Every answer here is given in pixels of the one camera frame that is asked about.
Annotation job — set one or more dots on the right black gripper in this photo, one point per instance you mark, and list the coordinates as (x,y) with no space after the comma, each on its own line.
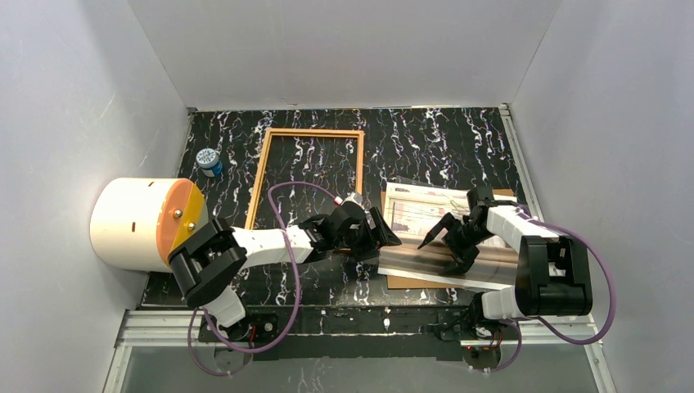
(461,238)

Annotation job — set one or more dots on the brown wooden photo frame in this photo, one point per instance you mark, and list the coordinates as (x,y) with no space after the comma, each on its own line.
(270,133)

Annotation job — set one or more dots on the small blue white jar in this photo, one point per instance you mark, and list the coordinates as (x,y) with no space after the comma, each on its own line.
(209,162)

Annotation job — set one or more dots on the aluminium rail base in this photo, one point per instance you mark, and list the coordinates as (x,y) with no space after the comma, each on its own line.
(348,350)

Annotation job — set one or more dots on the printed photo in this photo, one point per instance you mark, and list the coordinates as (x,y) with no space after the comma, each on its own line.
(411,211)

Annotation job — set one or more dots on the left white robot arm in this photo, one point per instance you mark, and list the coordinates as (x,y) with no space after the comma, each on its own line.
(205,264)

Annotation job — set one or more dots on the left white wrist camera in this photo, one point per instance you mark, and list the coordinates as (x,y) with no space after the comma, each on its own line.
(352,200)

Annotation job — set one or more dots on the white cylinder with coloured lid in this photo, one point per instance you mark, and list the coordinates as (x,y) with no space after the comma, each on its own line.
(137,222)

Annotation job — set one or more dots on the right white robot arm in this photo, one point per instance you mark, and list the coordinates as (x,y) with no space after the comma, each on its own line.
(552,273)

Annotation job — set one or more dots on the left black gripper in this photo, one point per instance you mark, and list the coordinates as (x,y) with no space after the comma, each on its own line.
(374,233)

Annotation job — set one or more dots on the brown cardboard backing board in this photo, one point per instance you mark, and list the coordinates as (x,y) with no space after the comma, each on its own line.
(423,282)

